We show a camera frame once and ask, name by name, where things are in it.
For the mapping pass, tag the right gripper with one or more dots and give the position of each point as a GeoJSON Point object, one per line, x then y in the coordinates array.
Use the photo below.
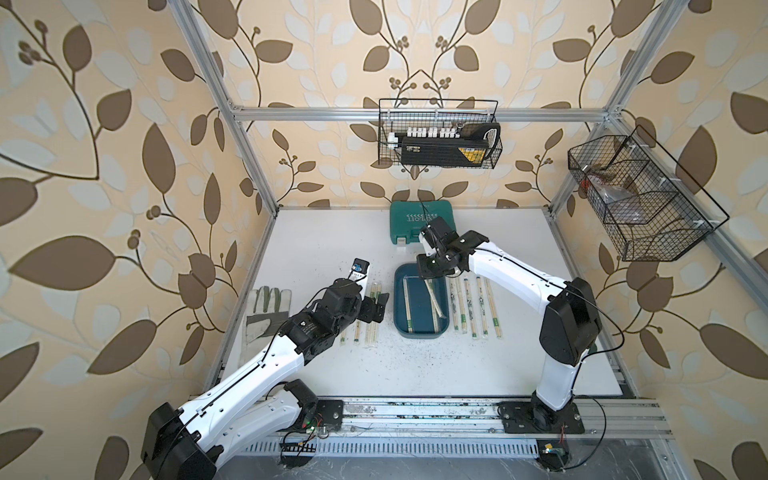
{"type": "Point", "coordinates": [423, 271]}

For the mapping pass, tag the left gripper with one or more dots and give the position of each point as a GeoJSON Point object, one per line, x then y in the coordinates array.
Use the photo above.
{"type": "Point", "coordinates": [382, 308]}

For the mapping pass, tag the chopsticks pair green band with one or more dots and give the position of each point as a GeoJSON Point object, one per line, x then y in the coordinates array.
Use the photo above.
{"type": "Point", "coordinates": [357, 331]}

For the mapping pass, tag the chopsticks pair plain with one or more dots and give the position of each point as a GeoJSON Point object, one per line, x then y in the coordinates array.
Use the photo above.
{"type": "Point", "coordinates": [462, 306]}

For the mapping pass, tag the chopsticks pair panda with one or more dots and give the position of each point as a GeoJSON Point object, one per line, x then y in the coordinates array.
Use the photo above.
{"type": "Point", "coordinates": [455, 318]}

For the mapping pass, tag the chopsticks pair box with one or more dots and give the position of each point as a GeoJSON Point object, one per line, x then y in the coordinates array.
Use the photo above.
{"type": "Point", "coordinates": [437, 313]}
{"type": "Point", "coordinates": [408, 322]}

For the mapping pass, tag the teal plastic storage box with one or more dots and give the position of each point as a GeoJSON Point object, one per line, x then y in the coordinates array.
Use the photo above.
{"type": "Point", "coordinates": [420, 303]}

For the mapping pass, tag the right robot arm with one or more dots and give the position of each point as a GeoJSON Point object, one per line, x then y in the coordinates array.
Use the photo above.
{"type": "Point", "coordinates": [569, 317]}

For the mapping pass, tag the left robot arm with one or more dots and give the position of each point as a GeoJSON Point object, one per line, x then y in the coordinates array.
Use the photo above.
{"type": "Point", "coordinates": [261, 397]}

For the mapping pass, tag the black yellow box in basket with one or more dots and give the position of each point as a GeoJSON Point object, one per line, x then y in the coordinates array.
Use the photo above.
{"type": "Point", "coordinates": [473, 145]}

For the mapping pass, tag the green tool case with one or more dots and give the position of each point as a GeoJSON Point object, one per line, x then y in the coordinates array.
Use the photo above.
{"type": "Point", "coordinates": [406, 219]}

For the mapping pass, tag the grey work glove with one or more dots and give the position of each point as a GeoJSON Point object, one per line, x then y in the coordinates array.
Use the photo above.
{"type": "Point", "coordinates": [267, 308]}

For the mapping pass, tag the plastic bag in basket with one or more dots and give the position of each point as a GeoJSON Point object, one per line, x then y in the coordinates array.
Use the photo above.
{"type": "Point", "coordinates": [616, 204]}

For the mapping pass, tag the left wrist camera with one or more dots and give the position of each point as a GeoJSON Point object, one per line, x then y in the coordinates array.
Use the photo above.
{"type": "Point", "coordinates": [359, 269]}

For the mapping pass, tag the black wire basket back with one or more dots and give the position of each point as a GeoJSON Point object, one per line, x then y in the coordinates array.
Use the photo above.
{"type": "Point", "coordinates": [425, 116]}

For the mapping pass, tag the black wire basket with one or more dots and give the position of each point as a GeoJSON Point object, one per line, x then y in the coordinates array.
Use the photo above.
{"type": "Point", "coordinates": [425, 116]}
{"type": "Point", "coordinates": [677, 211]}

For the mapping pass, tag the black wire basket right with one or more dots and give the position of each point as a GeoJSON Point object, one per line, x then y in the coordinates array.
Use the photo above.
{"type": "Point", "coordinates": [677, 211]}

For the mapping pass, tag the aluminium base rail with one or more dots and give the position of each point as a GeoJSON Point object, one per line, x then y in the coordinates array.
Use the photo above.
{"type": "Point", "coordinates": [494, 417]}

